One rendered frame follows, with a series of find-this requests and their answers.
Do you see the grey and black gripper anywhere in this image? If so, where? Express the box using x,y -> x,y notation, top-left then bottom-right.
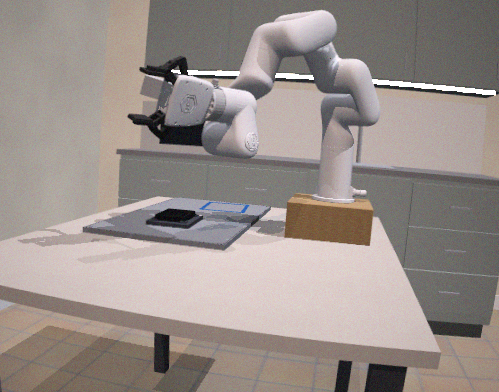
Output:
127,56 -> 216,140

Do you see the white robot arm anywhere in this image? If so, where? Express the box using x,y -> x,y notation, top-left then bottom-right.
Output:
202,10 -> 380,203

